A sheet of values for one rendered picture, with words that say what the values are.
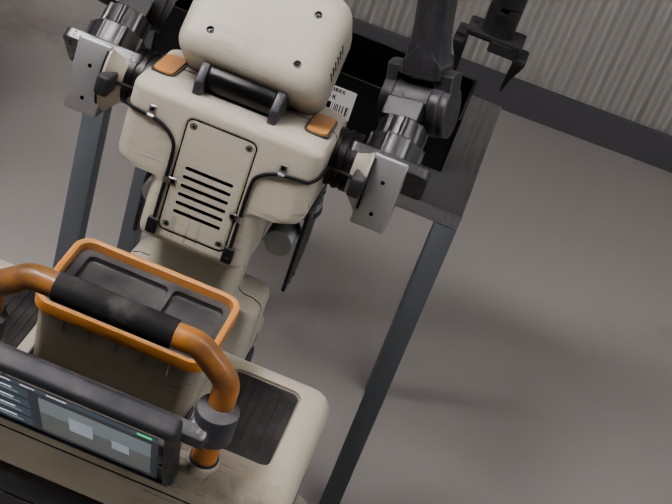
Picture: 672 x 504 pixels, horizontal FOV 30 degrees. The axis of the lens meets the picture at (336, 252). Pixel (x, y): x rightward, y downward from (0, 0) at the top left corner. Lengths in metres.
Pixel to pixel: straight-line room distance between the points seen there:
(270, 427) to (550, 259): 2.14
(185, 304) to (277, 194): 0.20
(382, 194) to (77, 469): 0.54
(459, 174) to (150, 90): 0.77
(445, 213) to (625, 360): 1.37
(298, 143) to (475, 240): 2.00
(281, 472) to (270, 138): 0.43
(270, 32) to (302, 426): 0.52
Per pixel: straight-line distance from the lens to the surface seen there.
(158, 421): 1.41
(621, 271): 3.78
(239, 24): 1.68
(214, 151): 1.69
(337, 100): 2.25
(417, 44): 1.79
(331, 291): 3.22
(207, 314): 1.62
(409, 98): 1.80
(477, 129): 2.45
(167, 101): 1.69
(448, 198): 2.21
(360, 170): 1.72
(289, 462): 1.60
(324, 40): 1.67
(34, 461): 1.64
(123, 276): 1.64
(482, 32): 2.20
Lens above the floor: 1.94
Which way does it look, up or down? 35 degrees down
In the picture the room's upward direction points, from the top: 20 degrees clockwise
